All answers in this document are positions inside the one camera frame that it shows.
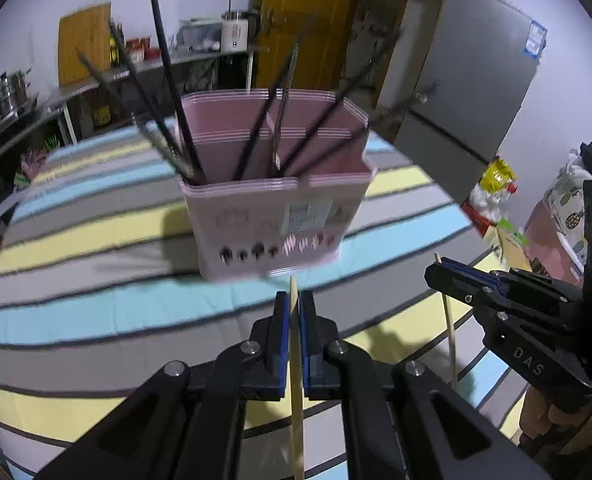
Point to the pineapple print cloth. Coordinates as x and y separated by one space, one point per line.
566 200

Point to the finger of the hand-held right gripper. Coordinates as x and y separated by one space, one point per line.
541 282
456 282

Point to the person's right hand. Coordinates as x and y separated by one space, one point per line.
541 422

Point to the wooden chopstick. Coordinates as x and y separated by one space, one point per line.
296 435
448 340

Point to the black chopstick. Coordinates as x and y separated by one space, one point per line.
176 85
287 95
336 105
266 110
151 135
141 85
116 92
366 127

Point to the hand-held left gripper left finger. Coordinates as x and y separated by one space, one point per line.
282 340

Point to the white plastic bag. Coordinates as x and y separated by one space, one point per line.
488 205

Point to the red jar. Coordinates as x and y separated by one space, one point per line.
138 50

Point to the clear plastic container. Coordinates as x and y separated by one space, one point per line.
198 37

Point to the grey refrigerator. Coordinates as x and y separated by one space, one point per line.
466 85

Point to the green paper packet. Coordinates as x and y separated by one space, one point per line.
513 240

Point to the gas stove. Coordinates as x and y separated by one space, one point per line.
6 127

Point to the pink utensil holder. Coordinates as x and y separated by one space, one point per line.
256 215

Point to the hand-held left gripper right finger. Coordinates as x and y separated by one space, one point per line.
306 345

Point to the pink stool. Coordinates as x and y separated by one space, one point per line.
541 240

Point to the steel counter shelf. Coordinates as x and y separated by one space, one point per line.
76 91

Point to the steel steamer pot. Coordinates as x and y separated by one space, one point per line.
6 95

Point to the white electric kettle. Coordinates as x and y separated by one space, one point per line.
233 32

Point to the wooden cutting board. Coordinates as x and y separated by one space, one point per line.
83 45

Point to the dark oil bottle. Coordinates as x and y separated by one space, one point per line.
115 47

